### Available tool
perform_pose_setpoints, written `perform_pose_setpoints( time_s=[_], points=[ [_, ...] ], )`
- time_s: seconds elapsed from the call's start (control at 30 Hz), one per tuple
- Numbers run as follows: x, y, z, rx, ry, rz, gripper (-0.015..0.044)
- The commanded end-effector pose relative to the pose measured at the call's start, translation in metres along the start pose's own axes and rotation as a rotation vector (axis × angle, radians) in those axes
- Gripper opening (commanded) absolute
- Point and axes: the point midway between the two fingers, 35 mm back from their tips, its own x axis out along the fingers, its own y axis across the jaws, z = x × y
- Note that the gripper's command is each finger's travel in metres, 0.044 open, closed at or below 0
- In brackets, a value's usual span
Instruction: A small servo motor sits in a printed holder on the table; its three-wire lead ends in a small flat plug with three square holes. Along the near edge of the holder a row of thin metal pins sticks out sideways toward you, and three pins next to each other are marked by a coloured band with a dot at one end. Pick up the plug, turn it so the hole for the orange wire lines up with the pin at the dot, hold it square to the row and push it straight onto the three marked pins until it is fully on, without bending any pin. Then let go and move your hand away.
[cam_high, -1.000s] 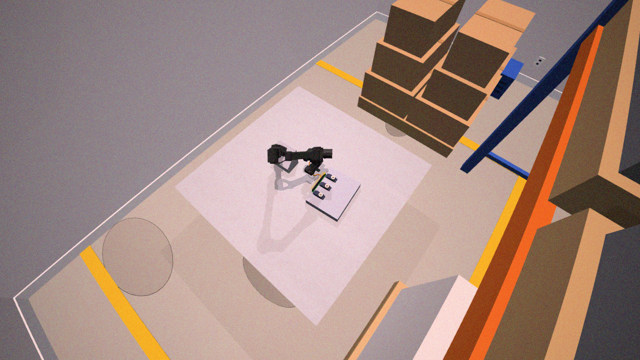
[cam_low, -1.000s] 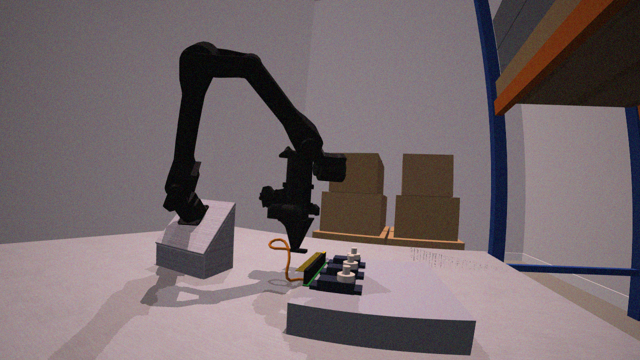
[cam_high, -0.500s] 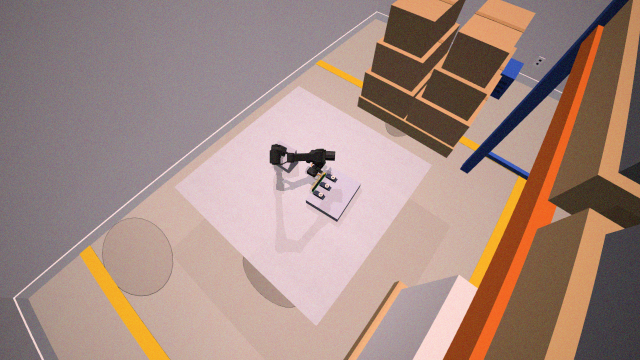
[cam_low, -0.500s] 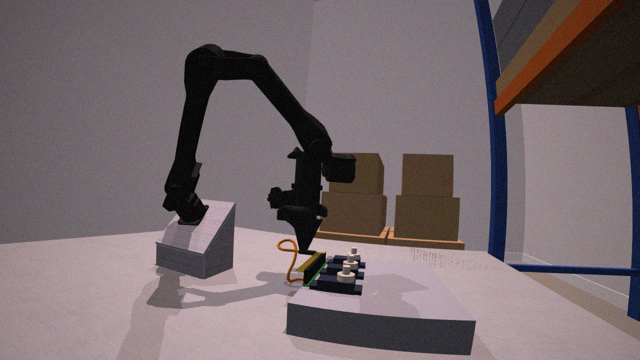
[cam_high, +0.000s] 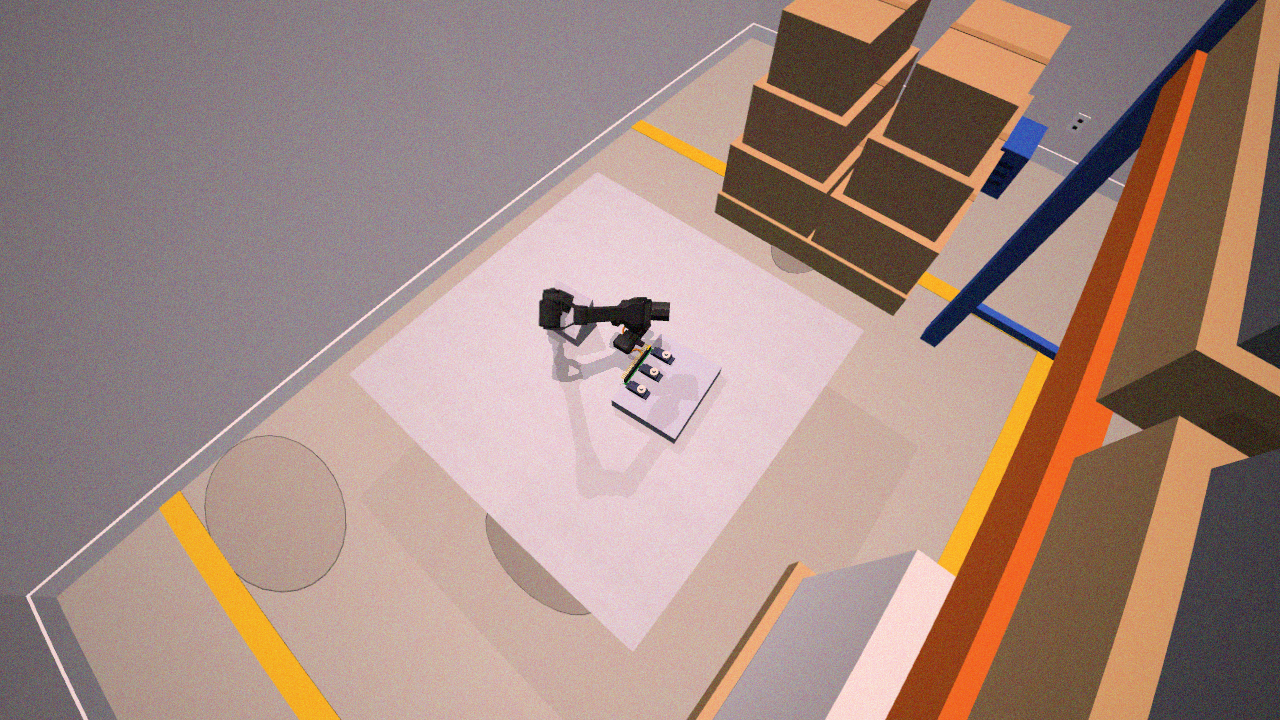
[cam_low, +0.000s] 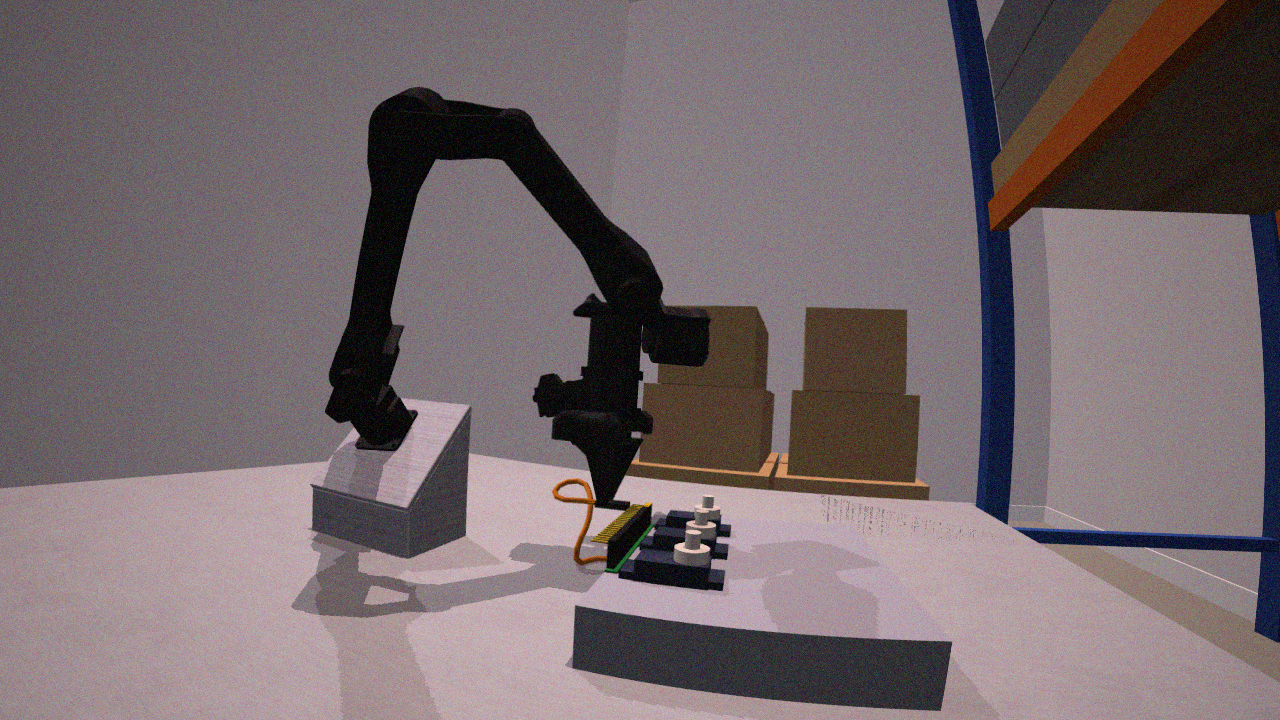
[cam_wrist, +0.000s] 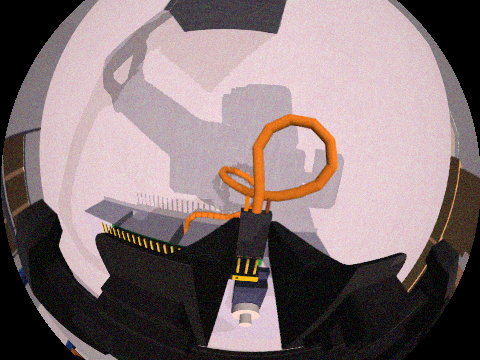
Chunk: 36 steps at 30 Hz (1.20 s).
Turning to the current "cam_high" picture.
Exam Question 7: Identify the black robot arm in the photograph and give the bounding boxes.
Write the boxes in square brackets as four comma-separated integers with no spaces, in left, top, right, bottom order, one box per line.
[539,287,669,331]

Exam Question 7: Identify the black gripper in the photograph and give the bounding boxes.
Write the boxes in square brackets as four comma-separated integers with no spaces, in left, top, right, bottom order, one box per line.
[613,325,652,354]

